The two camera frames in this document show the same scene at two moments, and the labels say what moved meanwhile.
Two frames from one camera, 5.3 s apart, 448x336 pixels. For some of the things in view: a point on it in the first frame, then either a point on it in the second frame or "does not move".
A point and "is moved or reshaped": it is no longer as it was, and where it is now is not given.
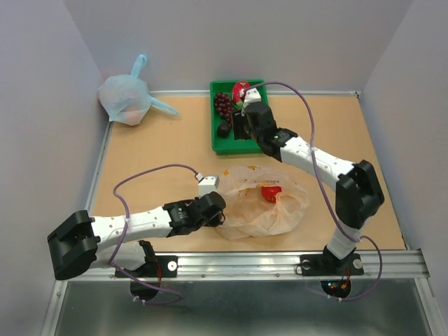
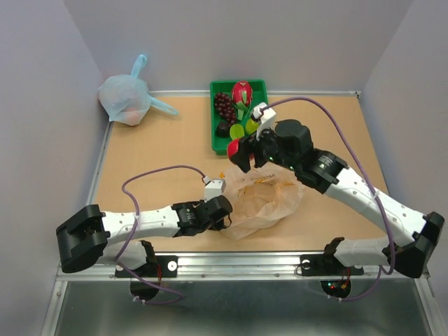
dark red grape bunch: x=224 y=106 does not move
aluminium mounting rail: x=381 y=266 does not move
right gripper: x=239 y=120 → x=247 y=146
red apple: x=269 y=192 → x=232 y=147
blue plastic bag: x=127 y=99 does not move
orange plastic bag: x=259 y=202 is moved or reshaped
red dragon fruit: x=239 y=101 does not move
